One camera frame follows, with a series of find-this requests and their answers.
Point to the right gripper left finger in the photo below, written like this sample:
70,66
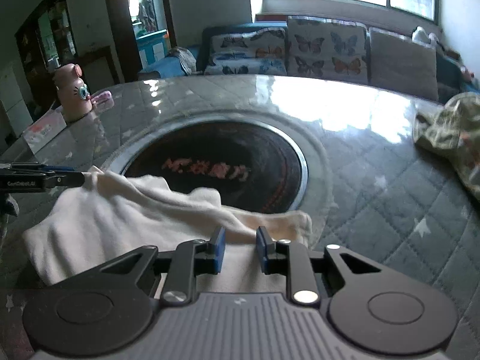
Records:
189,260

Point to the cream white shirt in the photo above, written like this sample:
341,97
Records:
111,215

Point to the round black induction cooktop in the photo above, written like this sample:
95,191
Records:
252,165

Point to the pink tissue box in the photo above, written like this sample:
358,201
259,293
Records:
44,130

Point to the upright butterfly print cushion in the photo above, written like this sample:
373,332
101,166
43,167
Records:
329,49

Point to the lying butterfly print cushion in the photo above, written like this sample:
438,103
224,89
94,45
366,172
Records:
262,52

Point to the dark blue sofa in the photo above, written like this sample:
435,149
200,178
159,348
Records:
452,78

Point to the pink hair clip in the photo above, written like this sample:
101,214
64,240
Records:
103,99

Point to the white plush toy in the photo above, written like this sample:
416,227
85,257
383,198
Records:
420,36

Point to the green patterned garment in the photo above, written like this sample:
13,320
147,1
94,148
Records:
453,133

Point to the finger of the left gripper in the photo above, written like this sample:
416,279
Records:
35,167
18,181

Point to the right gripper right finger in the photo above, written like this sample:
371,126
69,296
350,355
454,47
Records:
295,262

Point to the plain grey cushion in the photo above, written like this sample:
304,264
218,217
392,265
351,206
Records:
399,64

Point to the dark wooden cabinet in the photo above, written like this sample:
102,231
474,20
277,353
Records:
45,42

